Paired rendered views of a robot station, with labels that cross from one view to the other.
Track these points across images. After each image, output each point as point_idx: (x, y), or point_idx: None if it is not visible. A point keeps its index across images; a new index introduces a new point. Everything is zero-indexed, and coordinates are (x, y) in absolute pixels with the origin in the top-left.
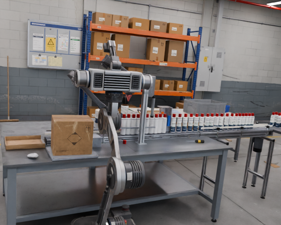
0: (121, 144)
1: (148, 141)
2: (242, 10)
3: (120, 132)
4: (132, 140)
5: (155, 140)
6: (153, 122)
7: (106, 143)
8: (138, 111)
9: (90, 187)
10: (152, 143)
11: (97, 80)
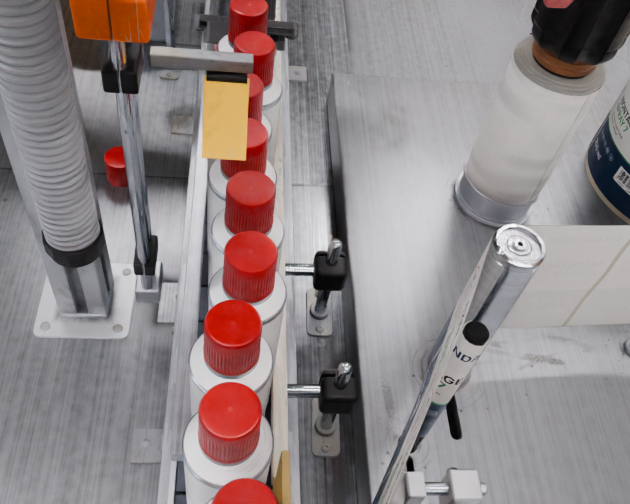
0: (95, 149)
1: (114, 400)
2: None
3: (341, 200)
4: (177, 258)
5: (102, 493)
6: (190, 391)
7: (174, 84)
8: (206, 75)
9: None
10: (11, 391)
11: None
